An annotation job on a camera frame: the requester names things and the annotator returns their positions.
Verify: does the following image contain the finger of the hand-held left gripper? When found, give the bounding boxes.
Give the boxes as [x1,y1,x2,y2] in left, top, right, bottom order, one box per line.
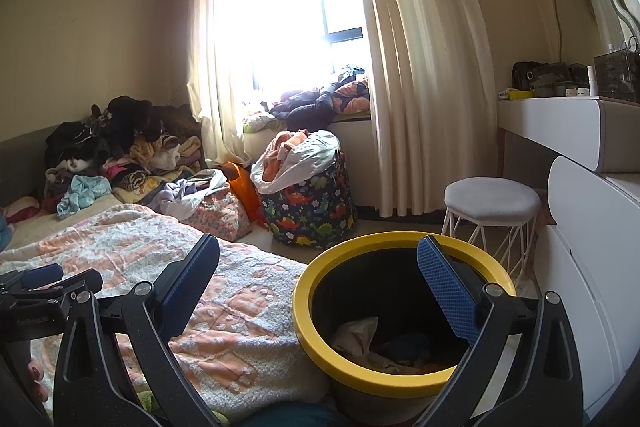
[30,269,104,304]
[0,263,64,293]

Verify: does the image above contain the floral fabric bag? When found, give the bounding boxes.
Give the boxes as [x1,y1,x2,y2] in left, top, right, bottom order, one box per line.
[187,189,251,243]

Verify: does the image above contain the lavender and white clothes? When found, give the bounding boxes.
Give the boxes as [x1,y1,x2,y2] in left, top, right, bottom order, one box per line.
[147,168,228,220]

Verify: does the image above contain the green cloth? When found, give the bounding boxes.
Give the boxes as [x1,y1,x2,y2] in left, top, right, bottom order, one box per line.
[137,389,221,427]

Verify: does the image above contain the light blue garment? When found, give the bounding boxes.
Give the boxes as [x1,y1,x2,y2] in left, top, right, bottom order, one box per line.
[56,175,112,220]

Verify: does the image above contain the silver-framed mirror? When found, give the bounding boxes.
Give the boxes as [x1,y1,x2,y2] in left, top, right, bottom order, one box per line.
[552,0,640,62]

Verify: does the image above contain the white wire-legged stool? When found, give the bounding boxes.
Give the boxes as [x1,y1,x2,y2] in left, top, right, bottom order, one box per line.
[442,177,543,278]

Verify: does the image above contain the dark toiletry bag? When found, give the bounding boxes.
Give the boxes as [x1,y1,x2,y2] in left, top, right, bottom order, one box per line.
[512,61,588,98]

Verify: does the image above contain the white snack packet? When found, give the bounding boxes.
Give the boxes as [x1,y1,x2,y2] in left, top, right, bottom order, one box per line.
[331,317,381,358]

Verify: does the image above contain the pink cloth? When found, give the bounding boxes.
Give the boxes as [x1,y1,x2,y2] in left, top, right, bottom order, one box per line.
[5,197,41,224]

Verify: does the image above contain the clear cosmetic organiser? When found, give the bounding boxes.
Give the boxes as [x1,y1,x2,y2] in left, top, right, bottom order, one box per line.
[593,52,640,102]

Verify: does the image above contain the black-framed window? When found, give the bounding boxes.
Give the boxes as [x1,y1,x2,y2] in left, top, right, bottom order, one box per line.
[215,0,371,92]

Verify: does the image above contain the person's left hand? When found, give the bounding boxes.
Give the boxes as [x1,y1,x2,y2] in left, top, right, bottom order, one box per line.
[22,357,51,408]

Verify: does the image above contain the orange bag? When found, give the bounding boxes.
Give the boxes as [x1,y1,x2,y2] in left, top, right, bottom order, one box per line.
[220,162,263,225]

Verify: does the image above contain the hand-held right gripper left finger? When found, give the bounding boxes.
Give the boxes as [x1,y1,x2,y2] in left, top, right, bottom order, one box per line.
[52,233,223,427]

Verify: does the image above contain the heap of clothes on sill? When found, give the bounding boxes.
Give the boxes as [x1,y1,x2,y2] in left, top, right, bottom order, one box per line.
[243,66,372,132]

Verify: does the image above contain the orange white fluffy blanket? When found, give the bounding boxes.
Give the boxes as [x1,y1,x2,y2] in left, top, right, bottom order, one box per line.
[0,204,331,423]

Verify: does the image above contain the white vanity desk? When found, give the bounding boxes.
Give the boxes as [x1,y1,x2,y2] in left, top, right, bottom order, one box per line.
[496,97,640,172]

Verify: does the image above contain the grey headboard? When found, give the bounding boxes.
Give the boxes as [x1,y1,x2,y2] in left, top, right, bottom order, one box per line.
[0,124,56,208]

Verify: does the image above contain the dinosaur print laundry bag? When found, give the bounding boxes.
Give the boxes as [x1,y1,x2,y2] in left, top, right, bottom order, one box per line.
[250,130,358,250]

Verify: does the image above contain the yellow-rimmed black trash bin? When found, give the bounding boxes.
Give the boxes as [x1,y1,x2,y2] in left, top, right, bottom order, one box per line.
[292,231,518,425]

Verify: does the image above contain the sheer cream curtain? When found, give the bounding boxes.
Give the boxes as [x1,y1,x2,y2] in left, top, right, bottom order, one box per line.
[187,0,256,168]

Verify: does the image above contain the orange garment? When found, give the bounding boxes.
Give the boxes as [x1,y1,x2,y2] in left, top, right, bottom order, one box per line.
[262,130,308,180]

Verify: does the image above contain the white drawer cabinet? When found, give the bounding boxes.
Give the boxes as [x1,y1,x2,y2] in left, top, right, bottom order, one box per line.
[525,157,640,418]

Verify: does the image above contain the thick cream curtain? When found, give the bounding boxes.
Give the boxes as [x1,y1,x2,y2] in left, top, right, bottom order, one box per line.
[340,0,498,218]

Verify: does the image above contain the blue plastic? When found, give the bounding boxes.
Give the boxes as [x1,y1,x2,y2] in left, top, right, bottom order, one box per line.
[387,333,433,355]

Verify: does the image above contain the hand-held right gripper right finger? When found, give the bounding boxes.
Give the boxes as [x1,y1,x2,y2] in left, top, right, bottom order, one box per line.
[416,234,585,427]

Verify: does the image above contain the pile of clothes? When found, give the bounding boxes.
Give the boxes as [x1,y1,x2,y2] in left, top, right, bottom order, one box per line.
[44,96,203,208]

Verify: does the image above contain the white cloth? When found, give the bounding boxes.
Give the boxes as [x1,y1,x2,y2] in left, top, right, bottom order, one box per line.
[250,130,341,195]

